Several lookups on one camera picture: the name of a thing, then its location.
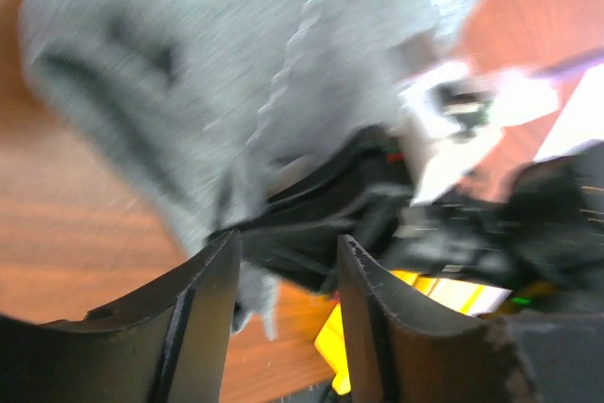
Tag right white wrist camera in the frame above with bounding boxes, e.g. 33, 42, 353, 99
396, 59, 559, 206

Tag yellow plastic tray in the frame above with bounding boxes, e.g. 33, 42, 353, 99
313, 268, 558, 397

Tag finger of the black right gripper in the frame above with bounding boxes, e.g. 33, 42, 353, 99
210, 185, 373, 293

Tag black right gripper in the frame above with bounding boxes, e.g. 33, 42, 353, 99
329, 126, 604, 300

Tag grey cloth napkin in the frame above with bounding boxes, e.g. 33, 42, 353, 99
18, 0, 482, 341

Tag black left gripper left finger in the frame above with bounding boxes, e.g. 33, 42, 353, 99
1, 232, 242, 402

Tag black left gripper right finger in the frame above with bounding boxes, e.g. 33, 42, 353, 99
337, 233, 604, 403

